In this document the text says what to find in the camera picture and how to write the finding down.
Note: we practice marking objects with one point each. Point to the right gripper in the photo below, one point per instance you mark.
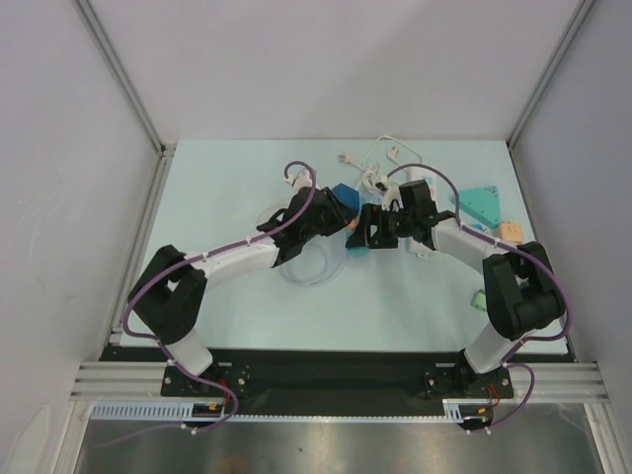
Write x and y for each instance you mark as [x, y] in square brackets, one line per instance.
[374, 225]

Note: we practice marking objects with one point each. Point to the white slotted cable duct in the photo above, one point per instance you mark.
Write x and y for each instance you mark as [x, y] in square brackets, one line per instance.
[185, 412]

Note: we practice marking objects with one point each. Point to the dark blue cube adapter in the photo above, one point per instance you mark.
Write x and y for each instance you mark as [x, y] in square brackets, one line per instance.
[348, 197]

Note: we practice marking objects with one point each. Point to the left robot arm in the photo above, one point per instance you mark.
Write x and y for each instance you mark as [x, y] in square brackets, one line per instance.
[168, 295]

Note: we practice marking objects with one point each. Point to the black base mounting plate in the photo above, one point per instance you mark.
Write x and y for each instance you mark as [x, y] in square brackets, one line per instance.
[337, 384]

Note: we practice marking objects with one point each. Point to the beige cube plug adapter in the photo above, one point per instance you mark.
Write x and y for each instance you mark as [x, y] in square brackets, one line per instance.
[510, 232]

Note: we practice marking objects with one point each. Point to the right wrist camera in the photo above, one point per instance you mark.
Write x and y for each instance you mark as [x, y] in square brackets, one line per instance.
[387, 190]

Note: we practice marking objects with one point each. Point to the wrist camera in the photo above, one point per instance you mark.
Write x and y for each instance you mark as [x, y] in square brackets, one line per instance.
[301, 180]
[387, 190]

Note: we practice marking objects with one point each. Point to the teal triangular power strip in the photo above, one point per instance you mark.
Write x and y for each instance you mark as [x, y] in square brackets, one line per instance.
[482, 204]

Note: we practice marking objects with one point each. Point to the white multicolour power strip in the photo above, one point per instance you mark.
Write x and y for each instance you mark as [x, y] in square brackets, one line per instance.
[422, 248]

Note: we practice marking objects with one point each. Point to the green small plug adapter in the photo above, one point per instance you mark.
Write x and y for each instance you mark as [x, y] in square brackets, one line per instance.
[479, 301]

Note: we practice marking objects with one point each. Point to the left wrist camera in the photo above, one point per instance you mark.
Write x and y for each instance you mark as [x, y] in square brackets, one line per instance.
[301, 180]

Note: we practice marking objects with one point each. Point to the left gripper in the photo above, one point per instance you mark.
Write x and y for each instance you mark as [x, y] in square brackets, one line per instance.
[340, 215]

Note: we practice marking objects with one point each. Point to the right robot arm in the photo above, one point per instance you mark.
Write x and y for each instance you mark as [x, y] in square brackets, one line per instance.
[521, 294]

